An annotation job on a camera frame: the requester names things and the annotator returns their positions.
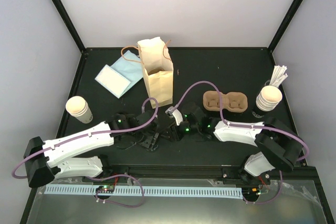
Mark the beige paper bag with handles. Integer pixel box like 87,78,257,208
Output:
134,37,174,108

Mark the brown cardboard cup carrier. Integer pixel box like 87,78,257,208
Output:
203,91,248,113

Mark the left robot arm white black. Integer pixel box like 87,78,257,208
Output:
24,111,157,188

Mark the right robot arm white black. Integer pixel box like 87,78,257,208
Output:
165,103,303,184

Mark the light blue paper bag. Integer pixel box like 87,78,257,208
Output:
95,50,143,99

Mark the left controller circuit board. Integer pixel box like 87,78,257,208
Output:
96,185,115,194

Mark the controller circuit board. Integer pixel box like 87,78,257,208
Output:
241,187,269,196
96,185,115,194

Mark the white cup stack left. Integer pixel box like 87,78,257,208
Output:
65,96,93,124

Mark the right controller circuit board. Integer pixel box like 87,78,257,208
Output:
241,187,269,196

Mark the stack of white paper cups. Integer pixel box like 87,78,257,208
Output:
252,85,282,119

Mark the clear glass straw jar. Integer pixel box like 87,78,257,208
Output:
264,80,273,87

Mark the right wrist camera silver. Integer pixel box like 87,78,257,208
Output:
165,106,183,126

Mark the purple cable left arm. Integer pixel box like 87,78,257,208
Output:
12,97,160,180

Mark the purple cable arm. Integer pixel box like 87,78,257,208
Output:
12,97,160,180
173,81,309,162

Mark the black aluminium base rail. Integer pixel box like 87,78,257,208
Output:
93,165,270,185

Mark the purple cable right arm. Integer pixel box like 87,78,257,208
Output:
173,81,309,162

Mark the light blue slotted cable duct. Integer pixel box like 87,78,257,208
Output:
44,184,243,199

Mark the left black frame post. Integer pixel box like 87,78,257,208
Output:
51,0,86,53

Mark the black frame post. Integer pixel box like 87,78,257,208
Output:
51,0,86,53
268,0,303,53

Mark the right black frame post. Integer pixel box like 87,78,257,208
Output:
268,0,303,53

